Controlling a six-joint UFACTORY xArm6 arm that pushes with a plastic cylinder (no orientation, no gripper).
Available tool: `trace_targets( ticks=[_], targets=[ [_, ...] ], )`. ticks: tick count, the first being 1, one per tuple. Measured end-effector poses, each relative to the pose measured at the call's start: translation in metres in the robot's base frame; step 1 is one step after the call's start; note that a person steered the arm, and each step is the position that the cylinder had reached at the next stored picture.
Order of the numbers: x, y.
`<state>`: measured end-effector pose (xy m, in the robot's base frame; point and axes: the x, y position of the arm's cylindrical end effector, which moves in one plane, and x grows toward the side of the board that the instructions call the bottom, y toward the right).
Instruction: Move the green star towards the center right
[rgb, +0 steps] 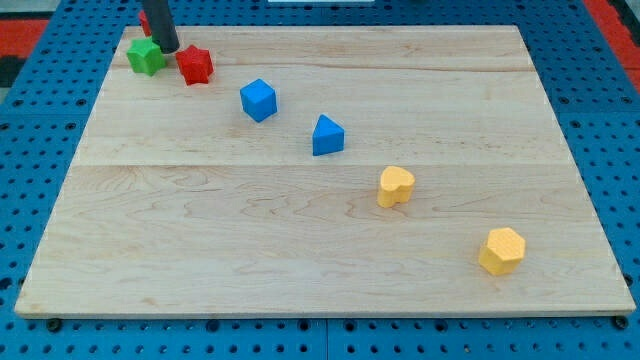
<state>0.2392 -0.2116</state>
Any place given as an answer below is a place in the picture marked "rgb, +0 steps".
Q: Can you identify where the green star block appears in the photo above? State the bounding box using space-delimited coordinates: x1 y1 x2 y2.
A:
126 37 166 76

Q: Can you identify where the red star block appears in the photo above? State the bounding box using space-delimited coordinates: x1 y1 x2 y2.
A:
175 45 214 86

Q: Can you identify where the blue triangle block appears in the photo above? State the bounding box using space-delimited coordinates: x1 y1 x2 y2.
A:
312 114 345 156

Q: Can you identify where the light wooden board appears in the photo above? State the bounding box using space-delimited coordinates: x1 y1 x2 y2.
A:
15 25 636 319

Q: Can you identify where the yellow heart block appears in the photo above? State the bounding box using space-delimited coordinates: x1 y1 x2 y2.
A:
377 166 415 208

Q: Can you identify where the blue cube block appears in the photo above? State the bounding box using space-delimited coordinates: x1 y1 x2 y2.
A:
240 78 278 123

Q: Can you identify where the yellow hexagon block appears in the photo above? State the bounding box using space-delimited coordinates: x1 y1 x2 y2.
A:
478 227 526 276

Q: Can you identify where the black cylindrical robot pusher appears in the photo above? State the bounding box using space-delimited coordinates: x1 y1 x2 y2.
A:
142 0 180 54

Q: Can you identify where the red block behind pusher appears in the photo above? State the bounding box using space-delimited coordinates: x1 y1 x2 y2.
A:
138 10 152 37

